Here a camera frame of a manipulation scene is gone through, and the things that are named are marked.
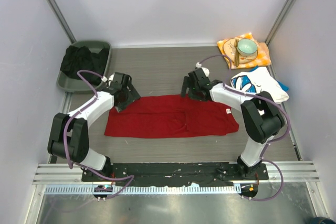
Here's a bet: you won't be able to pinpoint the red t-shirt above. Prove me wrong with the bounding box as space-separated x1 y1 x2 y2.
104 95 239 138

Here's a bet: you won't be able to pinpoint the white daisy print t-shirt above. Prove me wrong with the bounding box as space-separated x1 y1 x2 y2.
230 67 289 104

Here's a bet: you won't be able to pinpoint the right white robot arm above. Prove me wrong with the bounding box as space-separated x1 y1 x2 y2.
181 68 285 179

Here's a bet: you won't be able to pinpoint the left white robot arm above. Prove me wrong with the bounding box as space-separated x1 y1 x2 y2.
47 70 140 182

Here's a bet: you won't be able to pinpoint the wooden chopsticks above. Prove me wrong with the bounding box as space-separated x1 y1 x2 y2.
234 38 239 67

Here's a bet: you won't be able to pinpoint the beige plate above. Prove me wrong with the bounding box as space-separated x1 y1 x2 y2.
223 38 258 65

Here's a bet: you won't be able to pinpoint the black t-shirt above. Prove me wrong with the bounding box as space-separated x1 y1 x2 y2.
58 46 110 90

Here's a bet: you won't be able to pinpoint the light green bowl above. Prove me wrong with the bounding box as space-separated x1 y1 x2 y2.
237 39 258 56

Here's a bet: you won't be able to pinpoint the orange checkered cloth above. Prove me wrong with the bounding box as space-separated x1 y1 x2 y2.
217 33 271 69

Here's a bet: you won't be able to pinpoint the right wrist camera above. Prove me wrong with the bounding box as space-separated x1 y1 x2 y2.
195 62 210 77

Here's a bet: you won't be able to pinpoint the white slotted cable duct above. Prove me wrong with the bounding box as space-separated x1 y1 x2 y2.
45 184 241 195

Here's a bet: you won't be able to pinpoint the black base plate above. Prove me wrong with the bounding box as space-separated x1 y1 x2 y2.
81 161 269 187

